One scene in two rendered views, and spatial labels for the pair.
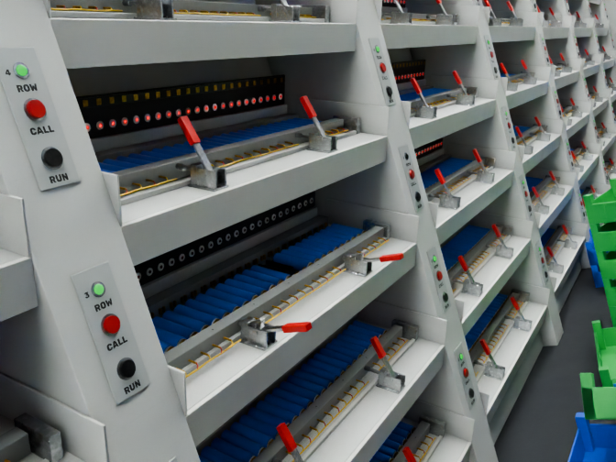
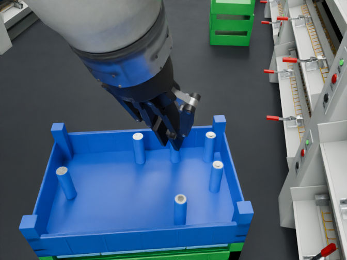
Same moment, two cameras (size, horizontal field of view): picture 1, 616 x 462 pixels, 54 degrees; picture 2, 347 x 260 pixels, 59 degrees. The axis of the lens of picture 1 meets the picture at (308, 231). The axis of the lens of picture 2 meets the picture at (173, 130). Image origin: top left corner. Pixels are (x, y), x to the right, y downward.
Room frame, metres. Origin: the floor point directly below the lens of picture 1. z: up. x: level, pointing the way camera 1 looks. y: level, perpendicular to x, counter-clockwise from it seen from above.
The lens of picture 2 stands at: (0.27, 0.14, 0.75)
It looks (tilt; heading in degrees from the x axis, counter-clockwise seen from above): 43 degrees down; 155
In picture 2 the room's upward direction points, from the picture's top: straight up
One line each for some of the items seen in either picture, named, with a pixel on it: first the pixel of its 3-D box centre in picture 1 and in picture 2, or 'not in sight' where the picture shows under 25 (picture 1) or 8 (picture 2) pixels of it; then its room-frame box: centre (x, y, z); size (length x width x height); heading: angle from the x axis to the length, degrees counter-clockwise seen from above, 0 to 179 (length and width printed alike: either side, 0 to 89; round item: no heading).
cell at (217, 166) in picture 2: not in sight; (216, 176); (0.02, 0.33, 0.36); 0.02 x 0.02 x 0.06
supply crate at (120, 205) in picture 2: not in sight; (141, 178); (-0.03, 0.22, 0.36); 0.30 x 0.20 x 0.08; 70
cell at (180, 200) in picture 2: not in sight; (180, 210); (0.05, 0.25, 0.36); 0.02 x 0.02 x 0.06
